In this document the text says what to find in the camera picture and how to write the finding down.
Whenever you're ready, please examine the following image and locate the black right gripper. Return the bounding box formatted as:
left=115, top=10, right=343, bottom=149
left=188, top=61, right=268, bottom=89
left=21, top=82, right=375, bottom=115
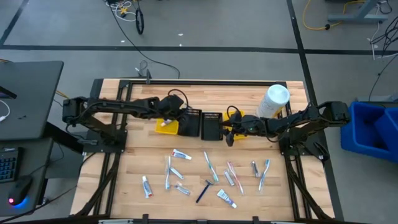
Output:
left=221, top=114, right=267, bottom=147

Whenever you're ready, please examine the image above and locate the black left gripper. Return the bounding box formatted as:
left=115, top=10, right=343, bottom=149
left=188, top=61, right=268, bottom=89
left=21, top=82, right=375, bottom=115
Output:
left=157, top=93, right=188, bottom=126

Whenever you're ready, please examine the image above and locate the green toothbrush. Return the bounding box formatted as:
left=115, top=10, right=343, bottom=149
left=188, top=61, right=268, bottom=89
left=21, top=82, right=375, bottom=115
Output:
left=203, top=151, right=220, bottom=183

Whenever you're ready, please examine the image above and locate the small dark silver tube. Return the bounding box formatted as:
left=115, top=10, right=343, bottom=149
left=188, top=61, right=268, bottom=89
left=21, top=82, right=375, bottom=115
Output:
left=251, top=160, right=261, bottom=178

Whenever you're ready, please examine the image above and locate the red toothbrush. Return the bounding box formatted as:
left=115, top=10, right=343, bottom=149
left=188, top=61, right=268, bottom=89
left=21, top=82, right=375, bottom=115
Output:
left=226, top=161, right=245, bottom=195

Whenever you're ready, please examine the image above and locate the small silver grey tube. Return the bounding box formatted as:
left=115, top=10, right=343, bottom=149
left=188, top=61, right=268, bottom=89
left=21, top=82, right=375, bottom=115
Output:
left=223, top=169, right=236, bottom=187

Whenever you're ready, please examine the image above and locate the pale blue toothbrush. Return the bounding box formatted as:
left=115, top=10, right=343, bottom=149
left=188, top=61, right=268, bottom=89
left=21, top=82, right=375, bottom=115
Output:
left=164, top=155, right=172, bottom=190

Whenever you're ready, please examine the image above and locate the dark blue razor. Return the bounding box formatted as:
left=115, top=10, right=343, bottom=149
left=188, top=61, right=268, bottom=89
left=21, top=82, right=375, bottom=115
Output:
left=195, top=179, right=215, bottom=204

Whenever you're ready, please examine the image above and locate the white toothpaste tube red cap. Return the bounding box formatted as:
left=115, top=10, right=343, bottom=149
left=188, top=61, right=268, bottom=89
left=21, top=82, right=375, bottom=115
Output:
left=141, top=175, right=154, bottom=199

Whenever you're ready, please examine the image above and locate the yellow plastic bin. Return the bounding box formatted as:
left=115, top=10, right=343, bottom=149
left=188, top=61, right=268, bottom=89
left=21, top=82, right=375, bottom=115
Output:
left=222, top=109, right=246, bottom=141
left=154, top=117, right=180, bottom=136

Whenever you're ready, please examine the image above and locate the black mesh plastic bin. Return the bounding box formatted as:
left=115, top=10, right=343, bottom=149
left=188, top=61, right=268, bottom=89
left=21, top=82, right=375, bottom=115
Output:
left=200, top=111, right=224, bottom=141
left=177, top=108, right=202, bottom=138

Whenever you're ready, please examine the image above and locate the white wipes canister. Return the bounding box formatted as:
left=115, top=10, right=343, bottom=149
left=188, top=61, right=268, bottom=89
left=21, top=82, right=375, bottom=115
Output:
left=255, top=83, right=291, bottom=119

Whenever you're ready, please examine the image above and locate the white blue toothpaste tube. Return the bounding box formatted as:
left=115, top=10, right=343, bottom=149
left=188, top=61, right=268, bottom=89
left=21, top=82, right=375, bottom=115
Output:
left=216, top=189, right=238, bottom=209

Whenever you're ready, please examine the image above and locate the large blue storage bin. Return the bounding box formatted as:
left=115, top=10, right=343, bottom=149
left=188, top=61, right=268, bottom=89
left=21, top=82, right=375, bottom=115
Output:
left=340, top=101, right=398, bottom=163

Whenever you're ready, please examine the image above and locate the black desk top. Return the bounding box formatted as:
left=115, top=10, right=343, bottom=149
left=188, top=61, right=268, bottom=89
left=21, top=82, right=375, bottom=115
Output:
left=0, top=60, right=65, bottom=141

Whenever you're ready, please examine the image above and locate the dark grey low desk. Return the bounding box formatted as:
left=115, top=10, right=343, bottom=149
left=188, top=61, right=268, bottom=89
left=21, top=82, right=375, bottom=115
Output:
left=0, top=138, right=54, bottom=216

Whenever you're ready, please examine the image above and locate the small blue storage bin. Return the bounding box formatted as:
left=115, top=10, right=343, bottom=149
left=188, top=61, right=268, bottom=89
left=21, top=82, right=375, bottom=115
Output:
left=374, top=107, right=398, bottom=147

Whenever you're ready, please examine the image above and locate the black lit computer mouse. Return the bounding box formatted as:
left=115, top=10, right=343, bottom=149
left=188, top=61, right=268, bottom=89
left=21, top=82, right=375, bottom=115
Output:
left=7, top=175, right=34, bottom=207

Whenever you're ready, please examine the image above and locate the dark flat device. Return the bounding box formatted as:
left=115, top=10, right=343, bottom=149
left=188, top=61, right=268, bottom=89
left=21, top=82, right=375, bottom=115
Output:
left=0, top=85, right=18, bottom=100

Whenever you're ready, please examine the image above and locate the grey metal stand base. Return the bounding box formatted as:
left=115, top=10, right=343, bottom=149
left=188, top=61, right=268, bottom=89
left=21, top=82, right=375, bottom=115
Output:
left=327, top=0, right=389, bottom=24

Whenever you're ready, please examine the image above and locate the black computer keyboard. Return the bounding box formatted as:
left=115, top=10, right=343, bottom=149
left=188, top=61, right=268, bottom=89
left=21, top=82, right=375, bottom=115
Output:
left=0, top=147, right=20, bottom=184

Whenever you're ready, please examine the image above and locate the black metal table frame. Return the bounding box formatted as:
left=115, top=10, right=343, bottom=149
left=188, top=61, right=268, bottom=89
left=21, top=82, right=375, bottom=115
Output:
left=70, top=79, right=345, bottom=224

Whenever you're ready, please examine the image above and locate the long black floor cable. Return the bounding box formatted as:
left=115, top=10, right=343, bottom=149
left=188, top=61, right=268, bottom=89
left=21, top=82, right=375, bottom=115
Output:
left=107, top=0, right=181, bottom=79

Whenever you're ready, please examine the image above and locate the black cable loop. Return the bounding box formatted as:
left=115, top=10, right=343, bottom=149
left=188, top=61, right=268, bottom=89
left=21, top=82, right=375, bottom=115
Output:
left=135, top=7, right=145, bottom=35

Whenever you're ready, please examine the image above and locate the white cable bundle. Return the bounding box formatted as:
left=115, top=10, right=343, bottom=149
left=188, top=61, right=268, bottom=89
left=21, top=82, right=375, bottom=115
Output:
left=104, top=0, right=138, bottom=22

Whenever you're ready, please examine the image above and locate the yellow floor cable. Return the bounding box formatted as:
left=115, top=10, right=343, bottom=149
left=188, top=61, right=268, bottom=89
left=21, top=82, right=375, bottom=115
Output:
left=302, top=0, right=367, bottom=31

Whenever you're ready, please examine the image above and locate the white cable on desk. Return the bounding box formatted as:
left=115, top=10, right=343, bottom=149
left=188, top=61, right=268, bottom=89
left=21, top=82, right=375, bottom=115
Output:
left=0, top=99, right=11, bottom=123

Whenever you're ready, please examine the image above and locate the black white cable tangle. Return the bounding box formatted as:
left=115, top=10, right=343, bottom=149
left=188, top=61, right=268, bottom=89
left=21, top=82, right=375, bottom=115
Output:
left=366, top=15, right=398, bottom=60

